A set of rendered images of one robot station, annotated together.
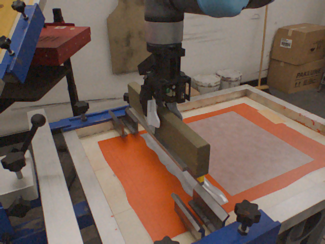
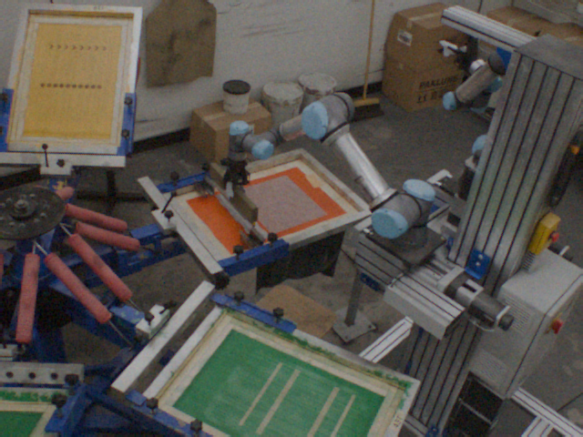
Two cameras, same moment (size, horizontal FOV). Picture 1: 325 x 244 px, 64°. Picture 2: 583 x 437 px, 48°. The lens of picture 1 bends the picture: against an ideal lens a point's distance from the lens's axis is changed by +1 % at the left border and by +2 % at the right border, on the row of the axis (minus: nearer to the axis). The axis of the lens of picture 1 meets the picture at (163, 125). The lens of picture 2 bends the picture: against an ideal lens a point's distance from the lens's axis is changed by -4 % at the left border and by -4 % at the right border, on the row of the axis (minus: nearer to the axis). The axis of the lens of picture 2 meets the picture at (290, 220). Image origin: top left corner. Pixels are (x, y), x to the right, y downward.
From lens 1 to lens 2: 2.24 m
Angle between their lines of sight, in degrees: 12
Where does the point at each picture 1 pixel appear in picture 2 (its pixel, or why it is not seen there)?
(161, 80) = (235, 175)
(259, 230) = (278, 245)
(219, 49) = (303, 44)
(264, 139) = (301, 200)
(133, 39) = (178, 41)
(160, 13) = (236, 149)
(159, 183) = (230, 228)
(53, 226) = (189, 241)
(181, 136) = (244, 203)
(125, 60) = (165, 69)
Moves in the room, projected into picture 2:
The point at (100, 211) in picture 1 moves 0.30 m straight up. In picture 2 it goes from (203, 238) to (205, 179)
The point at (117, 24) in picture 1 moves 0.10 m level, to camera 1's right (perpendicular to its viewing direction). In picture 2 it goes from (158, 25) to (173, 25)
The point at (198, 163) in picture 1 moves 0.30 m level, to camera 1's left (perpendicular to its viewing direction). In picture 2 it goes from (252, 216) to (178, 215)
